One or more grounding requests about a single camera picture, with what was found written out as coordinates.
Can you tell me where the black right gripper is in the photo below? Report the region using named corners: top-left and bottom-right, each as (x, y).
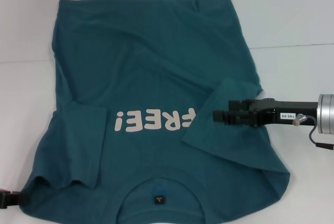
top-left (212, 98), bottom-right (319, 128)

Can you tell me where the teal t-shirt with FREE print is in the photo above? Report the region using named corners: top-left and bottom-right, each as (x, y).
top-left (19, 0), bottom-right (292, 224)

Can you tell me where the right wrist cable with connector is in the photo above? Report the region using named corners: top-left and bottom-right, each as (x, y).
top-left (292, 113), bottom-right (334, 151)

